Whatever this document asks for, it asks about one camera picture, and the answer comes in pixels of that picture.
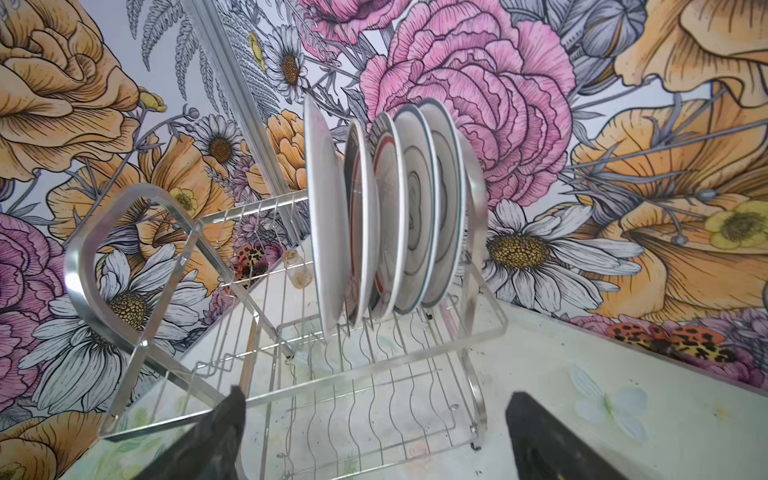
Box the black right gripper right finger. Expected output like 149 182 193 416
505 391 626 480

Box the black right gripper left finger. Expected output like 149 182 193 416
135 386 246 480

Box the silver metal dish rack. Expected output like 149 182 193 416
64 138 509 479

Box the white plate teal rim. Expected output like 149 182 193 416
394 104 441 315

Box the white plate red rim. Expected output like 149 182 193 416
344 120 380 326

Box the white plate grey swirl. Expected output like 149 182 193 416
369 112 408 320

